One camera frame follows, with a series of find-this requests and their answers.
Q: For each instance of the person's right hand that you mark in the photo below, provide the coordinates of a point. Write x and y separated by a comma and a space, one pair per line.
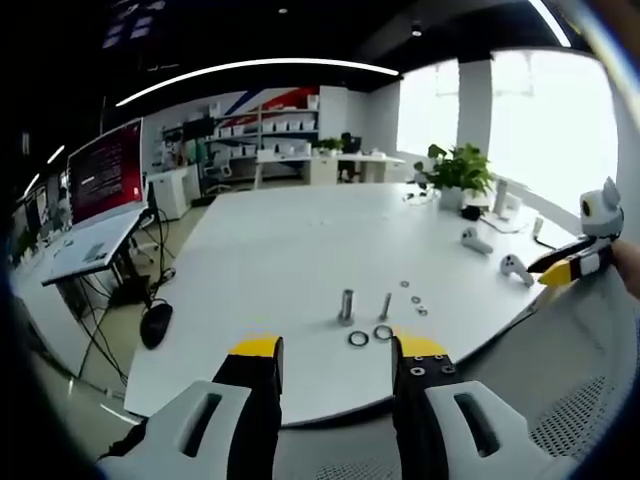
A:
627, 257

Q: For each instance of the thin metal threaded stud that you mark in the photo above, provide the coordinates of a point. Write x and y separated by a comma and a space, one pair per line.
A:
384, 306

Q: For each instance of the white low cabinet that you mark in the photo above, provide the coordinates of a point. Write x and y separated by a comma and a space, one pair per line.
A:
171, 192

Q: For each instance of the grey mesh office chair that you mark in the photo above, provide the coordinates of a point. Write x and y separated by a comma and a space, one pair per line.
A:
575, 425

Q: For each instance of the white handheld controller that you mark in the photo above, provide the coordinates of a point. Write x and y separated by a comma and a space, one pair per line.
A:
475, 241
515, 270

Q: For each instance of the green potted plant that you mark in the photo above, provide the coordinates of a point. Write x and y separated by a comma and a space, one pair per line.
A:
457, 172

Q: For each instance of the white background desk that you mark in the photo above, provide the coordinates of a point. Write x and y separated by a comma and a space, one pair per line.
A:
325, 167

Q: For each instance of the small black object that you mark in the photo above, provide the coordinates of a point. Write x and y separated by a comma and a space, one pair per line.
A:
470, 213

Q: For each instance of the white standing desk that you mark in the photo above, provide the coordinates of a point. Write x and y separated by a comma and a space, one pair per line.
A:
95, 247

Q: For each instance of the large computer monitor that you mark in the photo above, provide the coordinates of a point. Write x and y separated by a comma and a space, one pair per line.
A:
105, 170

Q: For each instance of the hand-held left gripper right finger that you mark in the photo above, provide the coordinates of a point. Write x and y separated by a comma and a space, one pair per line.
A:
425, 390

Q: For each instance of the black computer mouse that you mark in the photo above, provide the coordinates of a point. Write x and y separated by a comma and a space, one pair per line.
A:
156, 325

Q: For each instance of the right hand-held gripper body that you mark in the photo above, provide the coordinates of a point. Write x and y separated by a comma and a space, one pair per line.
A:
602, 212

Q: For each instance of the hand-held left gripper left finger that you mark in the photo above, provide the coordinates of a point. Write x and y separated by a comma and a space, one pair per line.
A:
235, 395

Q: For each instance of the shelf with white bins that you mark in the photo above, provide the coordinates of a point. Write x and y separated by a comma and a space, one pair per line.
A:
260, 127

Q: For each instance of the thick metal threaded stud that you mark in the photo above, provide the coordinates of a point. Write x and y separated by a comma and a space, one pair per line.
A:
346, 306

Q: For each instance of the small white cylinder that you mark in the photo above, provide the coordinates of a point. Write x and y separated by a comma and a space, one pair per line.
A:
538, 226

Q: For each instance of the white upright stand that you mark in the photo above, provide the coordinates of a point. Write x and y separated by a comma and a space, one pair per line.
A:
502, 200

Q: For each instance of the small background plant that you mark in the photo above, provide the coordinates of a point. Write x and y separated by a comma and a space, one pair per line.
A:
330, 145

